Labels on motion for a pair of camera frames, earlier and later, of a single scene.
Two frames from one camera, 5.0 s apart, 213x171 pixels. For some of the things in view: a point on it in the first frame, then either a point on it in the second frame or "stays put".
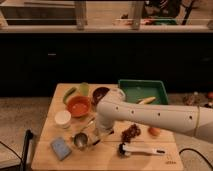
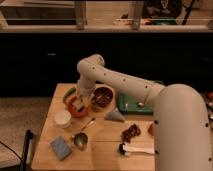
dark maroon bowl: x=98 y=93 stays put
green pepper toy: x=68 y=93 stays put
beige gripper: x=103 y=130 → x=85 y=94
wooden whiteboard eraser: x=102 y=137 → x=78 y=103
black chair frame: x=24 y=160 stays put
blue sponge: x=60 y=148 stays put
